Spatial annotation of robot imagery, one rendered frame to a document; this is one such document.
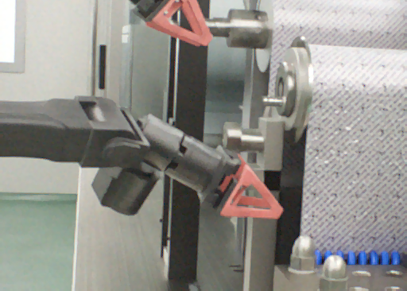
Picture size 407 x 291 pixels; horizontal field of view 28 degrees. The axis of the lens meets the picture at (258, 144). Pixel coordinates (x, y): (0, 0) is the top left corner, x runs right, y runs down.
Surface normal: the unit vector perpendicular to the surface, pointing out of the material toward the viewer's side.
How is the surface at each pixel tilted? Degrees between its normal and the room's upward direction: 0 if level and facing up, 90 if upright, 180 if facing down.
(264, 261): 90
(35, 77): 90
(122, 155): 120
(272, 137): 90
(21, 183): 90
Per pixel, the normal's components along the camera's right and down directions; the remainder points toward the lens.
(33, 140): 0.41, 0.56
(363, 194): 0.21, 0.13
